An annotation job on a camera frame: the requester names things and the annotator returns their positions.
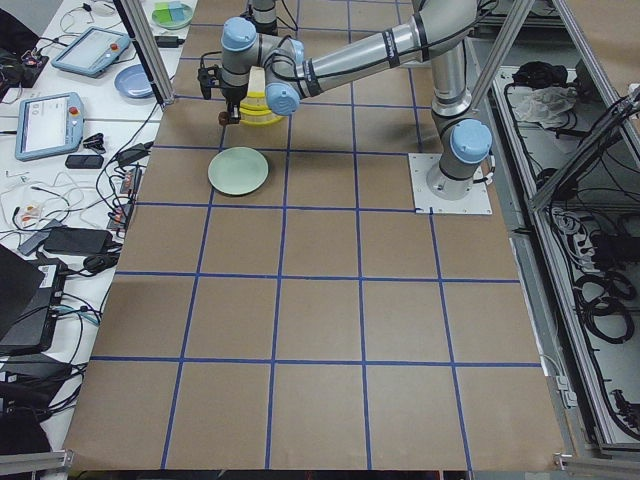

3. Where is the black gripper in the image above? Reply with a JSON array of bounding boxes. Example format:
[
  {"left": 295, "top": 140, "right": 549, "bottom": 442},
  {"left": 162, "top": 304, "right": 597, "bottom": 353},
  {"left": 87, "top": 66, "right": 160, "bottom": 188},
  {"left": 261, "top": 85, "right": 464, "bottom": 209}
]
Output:
[{"left": 220, "top": 74, "right": 249, "bottom": 123}]

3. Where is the brown bun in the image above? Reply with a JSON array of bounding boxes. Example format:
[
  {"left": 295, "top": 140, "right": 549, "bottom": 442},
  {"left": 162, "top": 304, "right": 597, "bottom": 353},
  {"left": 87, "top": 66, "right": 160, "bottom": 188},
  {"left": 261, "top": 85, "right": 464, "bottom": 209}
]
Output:
[{"left": 218, "top": 112, "right": 231, "bottom": 126}]

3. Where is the yellow steamer basket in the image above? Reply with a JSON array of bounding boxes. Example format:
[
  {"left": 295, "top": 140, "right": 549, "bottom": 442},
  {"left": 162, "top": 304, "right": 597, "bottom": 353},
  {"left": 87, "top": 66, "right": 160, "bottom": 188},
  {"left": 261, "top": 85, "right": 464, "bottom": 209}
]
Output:
[
  {"left": 240, "top": 107, "right": 284, "bottom": 127},
  {"left": 240, "top": 66, "right": 271, "bottom": 113}
]

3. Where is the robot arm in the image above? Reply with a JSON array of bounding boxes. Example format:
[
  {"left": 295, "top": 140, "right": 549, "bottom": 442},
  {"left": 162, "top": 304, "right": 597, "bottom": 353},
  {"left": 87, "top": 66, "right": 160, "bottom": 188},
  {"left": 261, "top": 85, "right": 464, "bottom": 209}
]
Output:
[
  {"left": 216, "top": 1, "right": 491, "bottom": 181},
  {"left": 248, "top": 0, "right": 278, "bottom": 36}
]

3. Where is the light green plate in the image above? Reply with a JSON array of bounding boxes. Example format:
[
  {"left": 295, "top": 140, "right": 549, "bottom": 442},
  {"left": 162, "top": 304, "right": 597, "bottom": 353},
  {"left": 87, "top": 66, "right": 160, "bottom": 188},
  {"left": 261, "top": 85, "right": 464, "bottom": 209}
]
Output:
[{"left": 208, "top": 147, "right": 269, "bottom": 196}]

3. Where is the black power adapter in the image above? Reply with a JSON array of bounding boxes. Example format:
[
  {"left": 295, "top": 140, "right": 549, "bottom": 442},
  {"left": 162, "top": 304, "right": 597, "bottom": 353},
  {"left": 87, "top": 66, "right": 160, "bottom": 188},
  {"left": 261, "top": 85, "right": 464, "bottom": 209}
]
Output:
[{"left": 154, "top": 35, "right": 185, "bottom": 48}]

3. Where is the blue plate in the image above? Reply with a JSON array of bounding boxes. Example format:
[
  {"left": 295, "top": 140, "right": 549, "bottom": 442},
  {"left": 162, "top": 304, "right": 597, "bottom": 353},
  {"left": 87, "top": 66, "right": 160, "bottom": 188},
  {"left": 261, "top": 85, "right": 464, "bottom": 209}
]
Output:
[{"left": 114, "top": 64, "right": 153, "bottom": 99}]

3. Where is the green bowl with sponges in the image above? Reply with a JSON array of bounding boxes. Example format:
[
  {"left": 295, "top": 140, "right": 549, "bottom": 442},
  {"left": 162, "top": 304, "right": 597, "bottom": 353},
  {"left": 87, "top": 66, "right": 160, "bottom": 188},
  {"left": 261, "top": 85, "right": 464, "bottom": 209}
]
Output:
[{"left": 151, "top": 1, "right": 194, "bottom": 30}]

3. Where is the far teach pendant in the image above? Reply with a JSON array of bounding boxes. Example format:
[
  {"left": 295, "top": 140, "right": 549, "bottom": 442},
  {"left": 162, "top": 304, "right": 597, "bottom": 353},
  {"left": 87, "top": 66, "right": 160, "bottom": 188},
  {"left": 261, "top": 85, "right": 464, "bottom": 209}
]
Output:
[{"left": 51, "top": 27, "right": 131, "bottom": 78}]

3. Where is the teach pendant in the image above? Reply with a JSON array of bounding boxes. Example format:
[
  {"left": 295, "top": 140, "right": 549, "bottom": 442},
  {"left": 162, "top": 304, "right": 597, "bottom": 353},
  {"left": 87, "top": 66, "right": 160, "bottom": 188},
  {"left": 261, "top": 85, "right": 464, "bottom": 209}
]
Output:
[
  {"left": 15, "top": 92, "right": 84, "bottom": 161},
  {"left": 51, "top": 27, "right": 131, "bottom": 78}
]

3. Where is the near teach pendant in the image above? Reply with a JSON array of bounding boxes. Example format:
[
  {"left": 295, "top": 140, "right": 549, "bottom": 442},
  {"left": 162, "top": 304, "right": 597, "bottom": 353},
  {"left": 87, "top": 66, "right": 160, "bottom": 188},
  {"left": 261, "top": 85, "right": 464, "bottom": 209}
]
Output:
[{"left": 15, "top": 92, "right": 84, "bottom": 161}]

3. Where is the black power brick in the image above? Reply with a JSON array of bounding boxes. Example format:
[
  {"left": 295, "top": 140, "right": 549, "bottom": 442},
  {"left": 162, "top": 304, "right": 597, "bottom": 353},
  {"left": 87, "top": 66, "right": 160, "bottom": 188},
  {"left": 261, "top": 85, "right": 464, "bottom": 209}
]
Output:
[{"left": 43, "top": 227, "right": 112, "bottom": 256}]

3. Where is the black laptop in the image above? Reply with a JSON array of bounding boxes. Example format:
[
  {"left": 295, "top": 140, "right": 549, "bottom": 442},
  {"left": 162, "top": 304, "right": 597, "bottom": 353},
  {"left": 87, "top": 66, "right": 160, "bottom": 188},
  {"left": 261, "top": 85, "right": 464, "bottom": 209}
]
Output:
[{"left": 1, "top": 247, "right": 67, "bottom": 356}]

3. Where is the aluminium frame post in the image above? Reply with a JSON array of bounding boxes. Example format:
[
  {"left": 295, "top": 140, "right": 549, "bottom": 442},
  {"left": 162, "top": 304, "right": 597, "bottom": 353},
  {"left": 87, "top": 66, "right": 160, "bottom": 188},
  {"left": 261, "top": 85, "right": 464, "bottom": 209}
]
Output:
[{"left": 114, "top": 0, "right": 175, "bottom": 108}]

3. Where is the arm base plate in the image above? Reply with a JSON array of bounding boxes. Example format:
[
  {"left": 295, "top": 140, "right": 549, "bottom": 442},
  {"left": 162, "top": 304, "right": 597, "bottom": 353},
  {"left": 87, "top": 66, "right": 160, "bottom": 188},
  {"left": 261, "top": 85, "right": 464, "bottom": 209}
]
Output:
[{"left": 408, "top": 153, "right": 493, "bottom": 216}]

